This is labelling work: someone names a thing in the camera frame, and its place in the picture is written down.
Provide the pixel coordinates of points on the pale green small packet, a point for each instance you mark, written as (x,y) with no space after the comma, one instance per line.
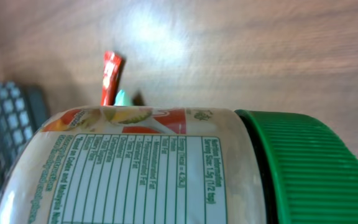
(122,99)

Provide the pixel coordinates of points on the red small packet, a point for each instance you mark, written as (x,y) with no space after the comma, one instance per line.
(112,66)

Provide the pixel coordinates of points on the grey plastic shopping basket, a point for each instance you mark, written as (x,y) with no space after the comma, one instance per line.
(22,112)

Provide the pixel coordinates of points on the small jar green lid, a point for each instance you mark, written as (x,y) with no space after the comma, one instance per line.
(109,164)

